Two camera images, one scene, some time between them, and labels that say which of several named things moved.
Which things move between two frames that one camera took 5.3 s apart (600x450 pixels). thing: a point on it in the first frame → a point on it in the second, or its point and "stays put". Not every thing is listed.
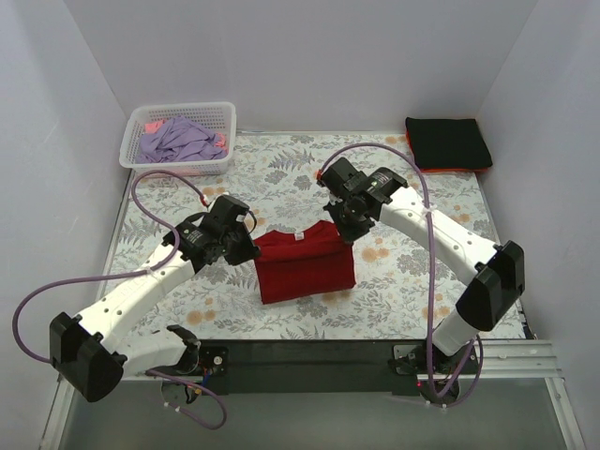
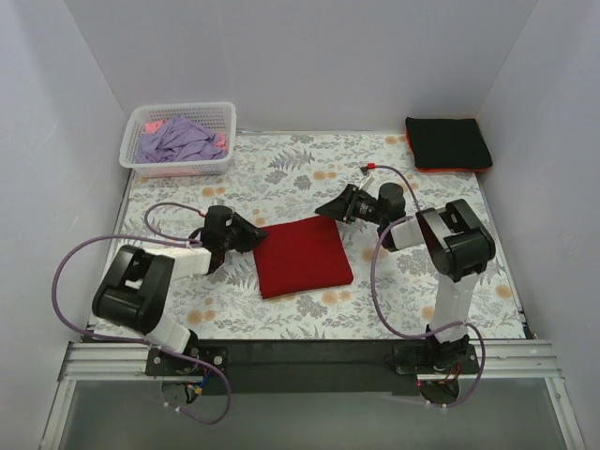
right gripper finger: x=352 y=231 → x=340 y=205
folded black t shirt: x=448 y=142 stays put
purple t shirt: x=179 y=140 stays put
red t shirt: x=295 y=264 stays put
